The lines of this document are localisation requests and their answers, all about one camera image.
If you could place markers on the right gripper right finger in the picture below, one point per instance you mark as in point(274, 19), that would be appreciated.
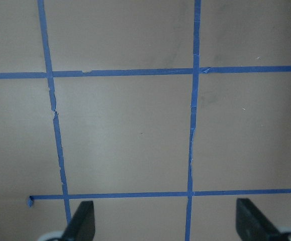
point(253, 225)

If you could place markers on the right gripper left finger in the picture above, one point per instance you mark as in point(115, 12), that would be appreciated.
point(82, 224)

